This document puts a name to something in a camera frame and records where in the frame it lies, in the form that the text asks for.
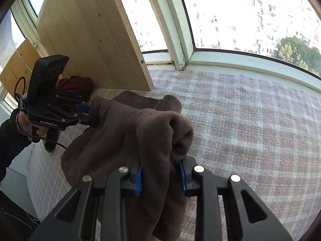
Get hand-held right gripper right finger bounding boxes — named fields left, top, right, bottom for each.
left=179, top=156, right=293, bottom=241

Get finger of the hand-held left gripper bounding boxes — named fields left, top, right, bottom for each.
left=75, top=116, right=101, bottom=129
left=75, top=102, right=90, bottom=114

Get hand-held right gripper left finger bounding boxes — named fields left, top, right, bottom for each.
left=30, top=156, right=144, bottom=241

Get brown fleece sweater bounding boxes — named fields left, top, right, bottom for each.
left=61, top=90, right=195, bottom=241

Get person's left forearm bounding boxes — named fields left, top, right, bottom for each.
left=0, top=119, right=34, bottom=182

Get person's left hand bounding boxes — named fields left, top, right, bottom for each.
left=18, top=111, right=50, bottom=137

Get dark red garment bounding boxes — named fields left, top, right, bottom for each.
left=55, top=75, right=94, bottom=102

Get pine plank board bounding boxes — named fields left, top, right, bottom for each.
left=0, top=40, right=47, bottom=96

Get large light wooden board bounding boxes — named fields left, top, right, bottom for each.
left=37, top=0, right=154, bottom=92

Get pink plaid table cloth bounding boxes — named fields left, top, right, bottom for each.
left=26, top=69, right=321, bottom=241

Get green trees outside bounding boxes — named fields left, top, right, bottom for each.
left=277, top=36, right=321, bottom=77

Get apartment buildings outside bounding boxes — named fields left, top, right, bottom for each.
left=120, top=0, right=321, bottom=56

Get white window frame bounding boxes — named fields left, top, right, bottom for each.
left=10, top=0, right=321, bottom=93

